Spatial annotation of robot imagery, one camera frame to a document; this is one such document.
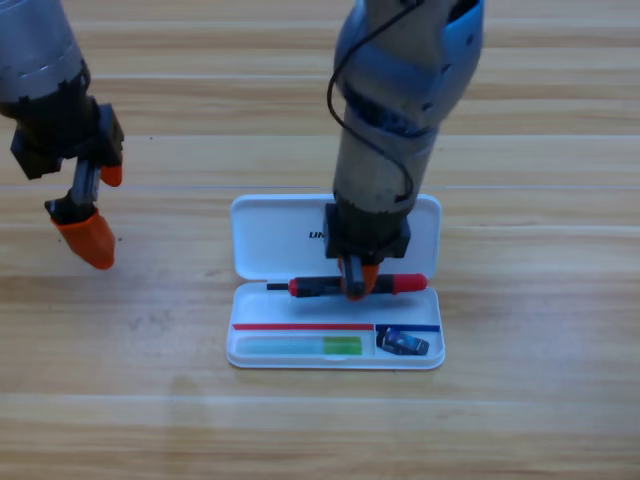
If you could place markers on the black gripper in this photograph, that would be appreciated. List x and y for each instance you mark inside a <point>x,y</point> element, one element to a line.
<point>65,140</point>
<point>365,240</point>

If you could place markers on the dark blue eraser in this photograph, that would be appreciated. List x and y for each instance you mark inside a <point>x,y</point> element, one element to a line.
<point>402,342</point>

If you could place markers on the white Unitree pencil case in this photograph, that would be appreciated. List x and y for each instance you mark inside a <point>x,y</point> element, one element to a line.
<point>280,235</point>

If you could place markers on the red and black marker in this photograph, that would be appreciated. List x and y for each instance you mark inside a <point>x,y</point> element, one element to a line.
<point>400,282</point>

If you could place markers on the green capped translucent pen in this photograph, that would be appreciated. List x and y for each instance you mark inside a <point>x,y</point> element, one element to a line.
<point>300,346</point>

